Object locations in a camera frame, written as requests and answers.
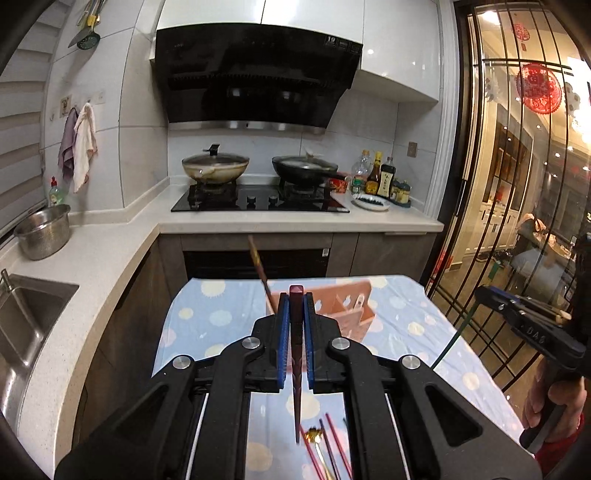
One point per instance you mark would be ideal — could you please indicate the brown sauce bottle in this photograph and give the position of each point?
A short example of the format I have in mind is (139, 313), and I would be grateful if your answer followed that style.
(373, 177)

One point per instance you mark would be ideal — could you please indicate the beige wok with glass lid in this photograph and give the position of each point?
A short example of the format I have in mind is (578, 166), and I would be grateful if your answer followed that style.
(214, 167)

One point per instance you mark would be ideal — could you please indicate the small seasoning jars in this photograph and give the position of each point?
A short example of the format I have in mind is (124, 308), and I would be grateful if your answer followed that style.
(402, 191)

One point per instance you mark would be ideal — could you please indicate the pink perforated utensil holder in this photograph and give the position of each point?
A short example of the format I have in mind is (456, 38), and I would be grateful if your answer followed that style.
(353, 318)

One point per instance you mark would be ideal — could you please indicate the black gas stove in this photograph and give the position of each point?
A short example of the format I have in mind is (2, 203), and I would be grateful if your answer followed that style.
(258, 203)

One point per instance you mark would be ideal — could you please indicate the dark sauce bottle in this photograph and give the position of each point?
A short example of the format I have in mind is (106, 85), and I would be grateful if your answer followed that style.
(387, 182)

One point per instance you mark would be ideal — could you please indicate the steel sink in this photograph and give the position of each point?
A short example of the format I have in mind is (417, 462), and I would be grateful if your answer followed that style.
(27, 314)

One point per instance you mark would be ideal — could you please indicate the blue dotted tablecloth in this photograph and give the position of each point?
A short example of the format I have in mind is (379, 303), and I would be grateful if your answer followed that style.
(207, 314)

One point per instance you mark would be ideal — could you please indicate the red can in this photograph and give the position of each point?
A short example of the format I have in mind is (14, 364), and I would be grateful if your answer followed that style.
(338, 185)

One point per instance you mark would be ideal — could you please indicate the brown chopstick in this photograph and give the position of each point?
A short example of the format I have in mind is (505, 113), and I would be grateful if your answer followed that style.
(258, 267)

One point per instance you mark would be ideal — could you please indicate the hanging slotted spoon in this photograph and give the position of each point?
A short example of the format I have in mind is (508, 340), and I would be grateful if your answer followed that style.
(88, 40)

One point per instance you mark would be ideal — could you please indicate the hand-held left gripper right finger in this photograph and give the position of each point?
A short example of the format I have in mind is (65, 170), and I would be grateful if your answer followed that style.
(308, 350)

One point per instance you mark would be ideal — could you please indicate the person's right forearm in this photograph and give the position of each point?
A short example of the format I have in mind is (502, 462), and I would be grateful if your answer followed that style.
(561, 454)

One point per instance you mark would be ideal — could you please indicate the hanging spatula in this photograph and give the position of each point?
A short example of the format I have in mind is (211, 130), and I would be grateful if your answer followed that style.
(77, 39)

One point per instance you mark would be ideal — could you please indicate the sink faucet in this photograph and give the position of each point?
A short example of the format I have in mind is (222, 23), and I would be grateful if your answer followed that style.
(4, 279)

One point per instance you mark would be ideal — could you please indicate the window blind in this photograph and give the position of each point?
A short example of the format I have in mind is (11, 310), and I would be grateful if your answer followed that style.
(23, 138)

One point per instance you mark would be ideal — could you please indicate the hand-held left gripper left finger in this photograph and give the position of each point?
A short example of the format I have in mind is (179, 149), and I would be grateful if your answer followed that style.
(282, 350)

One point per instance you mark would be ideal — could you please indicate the dark maroon chopstick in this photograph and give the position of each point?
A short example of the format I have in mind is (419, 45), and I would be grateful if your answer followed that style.
(297, 415)

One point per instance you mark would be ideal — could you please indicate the glass sliding door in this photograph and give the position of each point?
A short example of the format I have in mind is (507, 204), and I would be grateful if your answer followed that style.
(508, 184)

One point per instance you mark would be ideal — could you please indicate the black frying pan with lid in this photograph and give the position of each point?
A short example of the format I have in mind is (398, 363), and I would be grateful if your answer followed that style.
(300, 171)

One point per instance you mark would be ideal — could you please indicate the clear plastic bottle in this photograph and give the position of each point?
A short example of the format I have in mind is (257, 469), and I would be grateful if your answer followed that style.
(360, 168)

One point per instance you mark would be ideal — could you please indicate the steel pot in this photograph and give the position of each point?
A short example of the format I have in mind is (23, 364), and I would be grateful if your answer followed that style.
(41, 235)

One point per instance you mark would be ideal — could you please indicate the white cloth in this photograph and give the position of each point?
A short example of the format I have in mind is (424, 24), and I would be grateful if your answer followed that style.
(84, 147)

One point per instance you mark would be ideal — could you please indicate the green dish soap bottle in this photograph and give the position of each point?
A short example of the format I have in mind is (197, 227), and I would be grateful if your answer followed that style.
(56, 194)

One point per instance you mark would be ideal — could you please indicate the person's right hand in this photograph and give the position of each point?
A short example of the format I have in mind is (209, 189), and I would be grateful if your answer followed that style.
(556, 397)

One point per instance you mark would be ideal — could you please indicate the purple cloth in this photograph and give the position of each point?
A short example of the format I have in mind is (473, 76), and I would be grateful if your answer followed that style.
(67, 147)

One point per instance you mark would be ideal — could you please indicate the white plate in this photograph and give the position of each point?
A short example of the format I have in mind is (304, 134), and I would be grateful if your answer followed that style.
(371, 203)

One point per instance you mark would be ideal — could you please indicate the black range hood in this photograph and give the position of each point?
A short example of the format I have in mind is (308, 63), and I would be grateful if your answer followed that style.
(254, 74)

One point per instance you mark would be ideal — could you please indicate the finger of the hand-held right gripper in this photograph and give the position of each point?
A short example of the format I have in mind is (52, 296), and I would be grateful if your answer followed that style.
(494, 297)

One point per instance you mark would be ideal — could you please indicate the wall socket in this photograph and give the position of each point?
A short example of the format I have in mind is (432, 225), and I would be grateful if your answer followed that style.
(412, 149)

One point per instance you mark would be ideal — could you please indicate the round red paper-cut decoration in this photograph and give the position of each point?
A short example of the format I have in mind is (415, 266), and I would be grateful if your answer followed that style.
(539, 87)

